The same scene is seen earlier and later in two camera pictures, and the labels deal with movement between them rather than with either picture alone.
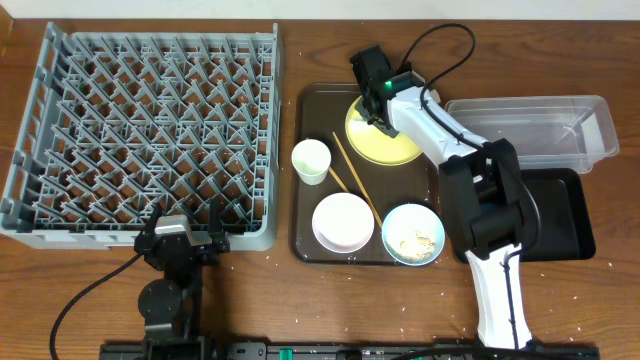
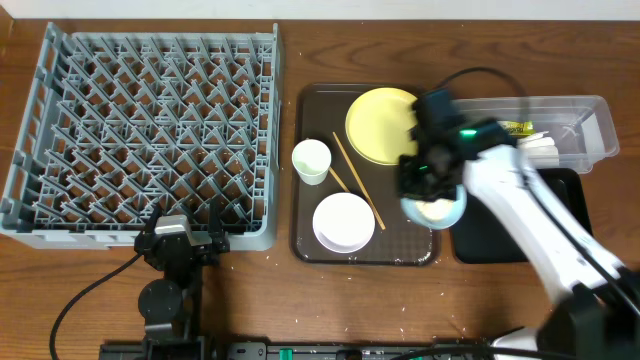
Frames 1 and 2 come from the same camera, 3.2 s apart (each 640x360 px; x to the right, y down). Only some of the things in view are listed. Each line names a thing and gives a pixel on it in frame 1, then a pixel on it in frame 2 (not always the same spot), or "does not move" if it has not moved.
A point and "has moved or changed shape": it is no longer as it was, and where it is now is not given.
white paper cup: (311, 158) does not move
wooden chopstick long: (358, 182) does not move
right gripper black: (361, 107) to (407, 189)
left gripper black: (145, 243) does not move
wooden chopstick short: (337, 179) does not move
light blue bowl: (413, 234) has moved or changed shape
